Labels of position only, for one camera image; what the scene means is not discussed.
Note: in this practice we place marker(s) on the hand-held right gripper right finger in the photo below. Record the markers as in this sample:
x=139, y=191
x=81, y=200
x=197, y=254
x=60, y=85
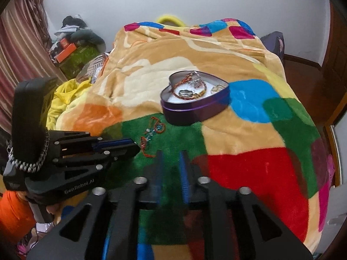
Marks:
x=185, y=173

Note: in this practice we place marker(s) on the brown wooden door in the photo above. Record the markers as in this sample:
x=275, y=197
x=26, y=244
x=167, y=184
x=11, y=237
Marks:
x=334, y=59

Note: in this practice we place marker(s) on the striped brown curtain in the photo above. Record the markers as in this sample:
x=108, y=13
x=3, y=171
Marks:
x=21, y=51

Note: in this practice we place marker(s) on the orange box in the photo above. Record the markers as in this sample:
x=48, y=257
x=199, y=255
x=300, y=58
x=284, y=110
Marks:
x=66, y=52

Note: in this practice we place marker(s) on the person's left forearm orange sleeve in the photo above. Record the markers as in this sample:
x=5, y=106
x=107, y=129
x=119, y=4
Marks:
x=15, y=214

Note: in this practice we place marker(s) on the striped patterned quilt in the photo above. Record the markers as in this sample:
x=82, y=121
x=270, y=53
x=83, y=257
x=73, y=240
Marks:
x=95, y=67

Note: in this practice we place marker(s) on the green patterned cloth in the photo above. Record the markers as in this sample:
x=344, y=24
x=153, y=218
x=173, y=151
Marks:
x=78, y=59

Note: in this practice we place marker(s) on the yellow cartoon blanket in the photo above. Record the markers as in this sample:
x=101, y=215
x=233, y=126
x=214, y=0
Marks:
x=65, y=97

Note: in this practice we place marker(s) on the purple heart-shaped tin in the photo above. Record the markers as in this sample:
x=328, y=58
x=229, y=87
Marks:
x=195, y=111

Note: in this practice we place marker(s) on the pile of clothes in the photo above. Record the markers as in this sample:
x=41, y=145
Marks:
x=78, y=31

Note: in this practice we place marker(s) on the yellow curved cushion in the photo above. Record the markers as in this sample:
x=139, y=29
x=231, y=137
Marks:
x=169, y=18

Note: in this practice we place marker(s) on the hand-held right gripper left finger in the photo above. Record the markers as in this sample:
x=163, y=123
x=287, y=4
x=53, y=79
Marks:
x=160, y=168

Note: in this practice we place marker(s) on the small red box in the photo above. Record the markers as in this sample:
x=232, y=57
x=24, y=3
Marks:
x=64, y=44

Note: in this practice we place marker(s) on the dark bag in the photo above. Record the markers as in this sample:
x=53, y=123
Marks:
x=273, y=44

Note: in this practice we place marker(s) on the colourful checkered fleece blanket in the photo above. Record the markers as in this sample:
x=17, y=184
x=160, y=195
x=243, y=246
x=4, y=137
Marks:
x=244, y=140

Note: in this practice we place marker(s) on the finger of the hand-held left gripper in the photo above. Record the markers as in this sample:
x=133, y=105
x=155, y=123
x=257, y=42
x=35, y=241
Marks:
x=119, y=153
x=108, y=143

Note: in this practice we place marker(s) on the person's left hand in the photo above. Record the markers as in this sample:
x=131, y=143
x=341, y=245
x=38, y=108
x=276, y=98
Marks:
x=55, y=210

